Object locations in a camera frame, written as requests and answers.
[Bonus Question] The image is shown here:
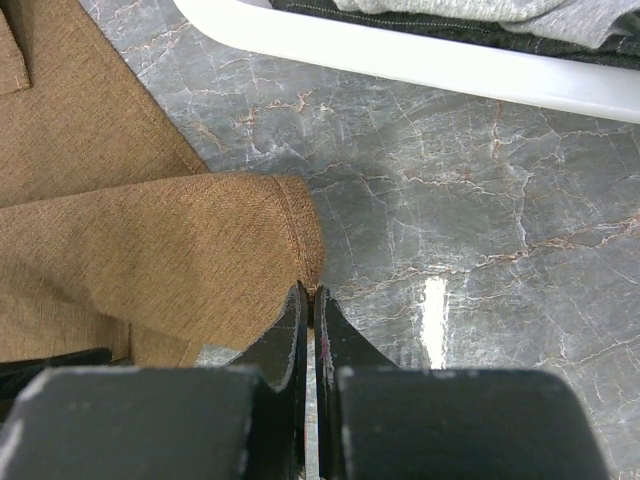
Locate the grey cloth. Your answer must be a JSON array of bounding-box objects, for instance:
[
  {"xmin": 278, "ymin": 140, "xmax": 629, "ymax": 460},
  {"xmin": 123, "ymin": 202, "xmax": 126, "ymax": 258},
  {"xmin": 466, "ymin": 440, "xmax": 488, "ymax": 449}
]
[{"xmin": 335, "ymin": 0, "xmax": 639, "ymax": 49}]

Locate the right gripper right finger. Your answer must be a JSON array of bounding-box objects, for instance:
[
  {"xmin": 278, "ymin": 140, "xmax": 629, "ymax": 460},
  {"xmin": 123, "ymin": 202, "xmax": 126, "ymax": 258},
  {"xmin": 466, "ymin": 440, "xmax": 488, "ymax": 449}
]
[{"xmin": 314, "ymin": 288, "xmax": 608, "ymax": 479}]

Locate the white plastic basket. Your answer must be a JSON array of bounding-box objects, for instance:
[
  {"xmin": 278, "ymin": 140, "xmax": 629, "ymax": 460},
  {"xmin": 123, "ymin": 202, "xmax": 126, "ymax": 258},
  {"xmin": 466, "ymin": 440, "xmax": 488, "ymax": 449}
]
[{"xmin": 175, "ymin": 0, "xmax": 639, "ymax": 123}]

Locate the black dark cloth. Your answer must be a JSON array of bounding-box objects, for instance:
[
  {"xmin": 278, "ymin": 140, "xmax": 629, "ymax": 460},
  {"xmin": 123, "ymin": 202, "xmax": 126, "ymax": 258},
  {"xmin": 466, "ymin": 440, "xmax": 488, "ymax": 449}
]
[{"xmin": 270, "ymin": 1, "xmax": 639, "ymax": 70}]

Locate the brown cloth napkin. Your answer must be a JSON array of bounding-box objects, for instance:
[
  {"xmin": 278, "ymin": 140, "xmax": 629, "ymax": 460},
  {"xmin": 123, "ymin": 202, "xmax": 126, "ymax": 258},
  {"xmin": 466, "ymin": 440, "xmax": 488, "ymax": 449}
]
[{"xmin": 1, "ymin": 1, "xmax": 324, "ymax": 367}]

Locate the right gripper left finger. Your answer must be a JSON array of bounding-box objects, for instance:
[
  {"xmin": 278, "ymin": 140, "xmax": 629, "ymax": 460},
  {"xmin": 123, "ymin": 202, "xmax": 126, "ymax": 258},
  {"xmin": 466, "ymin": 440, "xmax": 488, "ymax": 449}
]
[{"xmin": 1, "ymin": 285, "xmax": 308, "ymax": 479}]

